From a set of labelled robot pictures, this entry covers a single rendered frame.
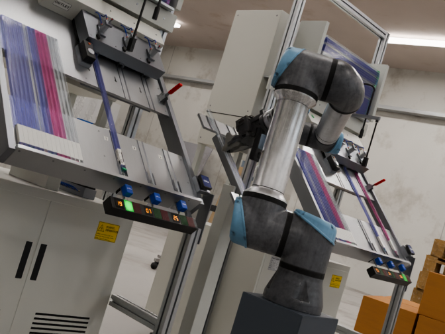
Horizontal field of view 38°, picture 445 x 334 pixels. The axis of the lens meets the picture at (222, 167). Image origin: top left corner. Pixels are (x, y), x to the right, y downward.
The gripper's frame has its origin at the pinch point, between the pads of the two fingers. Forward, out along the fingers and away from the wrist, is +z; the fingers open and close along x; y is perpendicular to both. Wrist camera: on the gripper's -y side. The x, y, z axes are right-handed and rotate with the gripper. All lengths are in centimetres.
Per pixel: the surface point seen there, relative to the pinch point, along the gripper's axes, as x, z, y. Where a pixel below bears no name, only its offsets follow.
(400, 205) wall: -805, 292, 267
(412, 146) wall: -804, 245, 356
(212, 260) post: -7.9, 20.4, -33.1
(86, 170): 63, -1, -25
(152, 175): 36.3, 1.2, -18.6
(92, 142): 57, 3, -13
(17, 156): 83, 1, -25
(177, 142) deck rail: 18.5, 6.2, 1.0
